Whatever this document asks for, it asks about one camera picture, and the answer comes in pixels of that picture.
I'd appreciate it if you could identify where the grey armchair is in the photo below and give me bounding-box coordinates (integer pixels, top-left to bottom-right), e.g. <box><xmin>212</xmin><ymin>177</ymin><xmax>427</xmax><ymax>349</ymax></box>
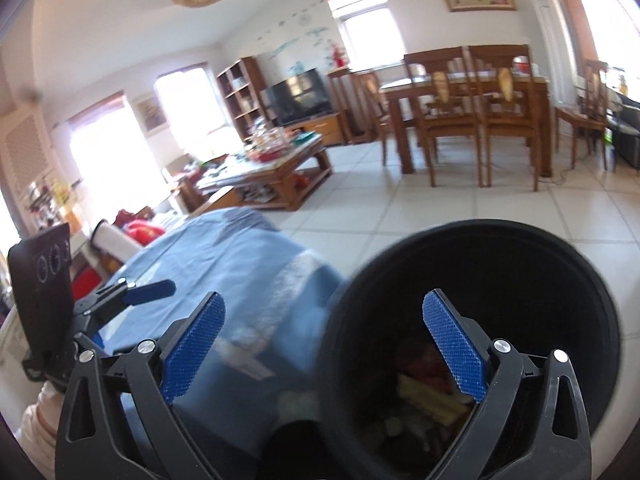
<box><xmin>607</xmin><ymin>87</ymin><xmax>640</xmax><ymax>172</ymax></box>

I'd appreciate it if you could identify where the tall wooden stand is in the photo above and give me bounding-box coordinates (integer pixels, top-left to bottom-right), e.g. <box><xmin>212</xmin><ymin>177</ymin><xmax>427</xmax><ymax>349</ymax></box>
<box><xmin>327</xmin><ymin>67</ymin><xmax>373</xmax><ymax>145</ymax></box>

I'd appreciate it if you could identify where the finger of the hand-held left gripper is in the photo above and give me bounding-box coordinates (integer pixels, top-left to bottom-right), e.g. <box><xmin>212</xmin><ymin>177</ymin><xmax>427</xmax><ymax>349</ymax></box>
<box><xmin>74</xmin><ymin>280</ymin><xmax>177</xmax><ymax>333</ymax></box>
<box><xmin>71</xmin><ymin>331</ymin><xmax>107</xmax><ymax>358</ymax></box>

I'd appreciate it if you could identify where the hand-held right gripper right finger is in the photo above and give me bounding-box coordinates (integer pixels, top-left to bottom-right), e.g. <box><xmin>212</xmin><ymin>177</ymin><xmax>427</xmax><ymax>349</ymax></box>
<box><xmin>423</xmin><ymin>288</ymin><xmax>594</xmax><ymax>480</ymax></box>

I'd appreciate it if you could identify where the window with red blind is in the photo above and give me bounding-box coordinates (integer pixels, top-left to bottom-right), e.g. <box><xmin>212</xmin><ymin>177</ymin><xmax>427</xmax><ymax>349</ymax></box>
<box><xmin>326</xmin><ymin>0</ymin><xmax>406</xmax><ymax>68</ymax></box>

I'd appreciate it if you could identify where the wooden bookshelf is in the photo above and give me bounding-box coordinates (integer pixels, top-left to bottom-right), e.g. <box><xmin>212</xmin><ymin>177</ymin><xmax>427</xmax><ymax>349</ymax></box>
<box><xmin>216</xmin><ymin>56</ymin><xmax>273</xmax><ymax>143</ymax></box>

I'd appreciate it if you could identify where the black round bin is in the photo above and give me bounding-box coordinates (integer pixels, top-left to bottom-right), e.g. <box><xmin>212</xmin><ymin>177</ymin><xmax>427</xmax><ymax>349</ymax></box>
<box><xmin>317</xmin><ymin>220</ymin><xmax>623</xmax><ymax>480</ymax></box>

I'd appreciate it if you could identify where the small framed wall picture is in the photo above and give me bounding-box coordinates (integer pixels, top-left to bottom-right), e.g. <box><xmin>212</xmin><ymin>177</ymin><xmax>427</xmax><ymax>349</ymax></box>
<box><xmin>134</xmin><ymin>94</ymin><xmax>168</xmax><ymax>136</ymax></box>

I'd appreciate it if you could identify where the wooden sofa with white cushions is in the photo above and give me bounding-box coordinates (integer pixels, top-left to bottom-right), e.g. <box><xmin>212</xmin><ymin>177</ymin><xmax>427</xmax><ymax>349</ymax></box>
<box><xmin>90</xmin><ymin>205</ymin><xmax>241</xmax><ymax>281</ymax></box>

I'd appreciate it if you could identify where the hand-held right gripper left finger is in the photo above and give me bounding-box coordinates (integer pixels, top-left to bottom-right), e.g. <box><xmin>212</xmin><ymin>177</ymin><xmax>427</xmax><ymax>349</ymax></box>
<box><xmin>55</xmin><ymin>291</ymin><xmax>226</xmax><ymax>480</ymax></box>

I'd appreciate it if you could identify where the person's left forearm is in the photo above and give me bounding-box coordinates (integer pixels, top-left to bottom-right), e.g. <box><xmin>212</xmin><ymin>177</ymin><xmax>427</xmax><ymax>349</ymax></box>
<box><xmin>17</xmin><ymin>380</ymin><xmax>68</xmax><ymax>480</ymax></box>

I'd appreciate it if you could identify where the red cushion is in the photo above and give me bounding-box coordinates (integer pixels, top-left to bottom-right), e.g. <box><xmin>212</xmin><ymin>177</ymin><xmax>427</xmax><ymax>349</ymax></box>
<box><xmin>115</xmin><ymin>209</ymin><xmax>167</xmax><ymax>247</ymax></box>

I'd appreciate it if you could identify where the red box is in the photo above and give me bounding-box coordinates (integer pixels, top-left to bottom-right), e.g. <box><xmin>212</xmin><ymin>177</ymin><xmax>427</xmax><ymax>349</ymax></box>
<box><xmin>72</xmin><ymin>267</ymin><xmax>101</xmax><ymax>302</ymax></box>

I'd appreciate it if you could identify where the black television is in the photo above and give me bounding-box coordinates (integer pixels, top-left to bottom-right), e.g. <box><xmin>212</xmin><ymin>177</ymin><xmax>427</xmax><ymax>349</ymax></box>
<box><xmin>261</xmin><ymin>67</ymin><xmax>335</xmax><ymax>128</ymax></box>

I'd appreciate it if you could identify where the wooden dining table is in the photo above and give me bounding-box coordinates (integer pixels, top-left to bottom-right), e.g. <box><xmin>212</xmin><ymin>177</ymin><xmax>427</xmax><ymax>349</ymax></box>
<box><xmin>380</xmin><ymin>72</ymin><xmax>553</xmax><ymax>178</ymax></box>

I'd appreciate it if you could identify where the wooden armchair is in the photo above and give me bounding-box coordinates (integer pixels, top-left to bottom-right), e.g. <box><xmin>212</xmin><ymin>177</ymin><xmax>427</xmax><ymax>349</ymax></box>
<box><xmin>162</xmin><ymin>155</ymin><xmax>211</xmax><ymax>211</ymax></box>

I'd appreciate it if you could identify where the wooden dining chair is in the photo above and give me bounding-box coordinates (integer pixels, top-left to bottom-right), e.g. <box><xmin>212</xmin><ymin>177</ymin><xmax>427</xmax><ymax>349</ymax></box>
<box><xmin>357</xmin><ymin>70</ymin><xmax>397</xmax><ymax>167</ymax></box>
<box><xmin>403</xmin><ymin>47</ymin><xmax>484</xmax><ymax>189</ymax></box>
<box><xmin>467</xmin><ymin>44</ymin><xmax>542</xmax><ymax>192</ymax></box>
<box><xmin>554</xmin><ymin>59</ymin><xmax>612</xmax><ymax>172</ymax></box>

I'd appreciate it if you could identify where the blue tablecloth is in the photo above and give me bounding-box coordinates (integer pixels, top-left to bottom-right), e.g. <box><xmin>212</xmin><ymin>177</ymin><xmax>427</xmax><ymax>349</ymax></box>
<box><xmin>97</xmin><ymin>208</ymin><xmax>353</xmax><ymax>480</ymax></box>

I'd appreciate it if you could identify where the wooden television stand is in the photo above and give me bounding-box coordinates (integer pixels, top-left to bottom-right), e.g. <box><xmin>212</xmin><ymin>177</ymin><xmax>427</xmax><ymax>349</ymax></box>
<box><xmin>280</xmin><ymin>112</ymin><xmax>348</xmax><ymax>148</ymax></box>

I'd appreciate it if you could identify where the wooden coffee table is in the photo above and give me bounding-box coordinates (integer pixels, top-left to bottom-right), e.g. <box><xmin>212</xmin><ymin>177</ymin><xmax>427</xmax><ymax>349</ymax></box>
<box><xmin>177</xmin><ymin>132</ymin><xmax>333</xmax><ymax>212</ymax></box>

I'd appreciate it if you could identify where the cream lattice cabinet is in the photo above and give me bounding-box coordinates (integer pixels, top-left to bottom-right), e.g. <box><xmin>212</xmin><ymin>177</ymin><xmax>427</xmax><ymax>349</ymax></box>
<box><xmin>0</xmin><ymin>102</ymin><xmax>68</xmax><ymax>241</ymax></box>

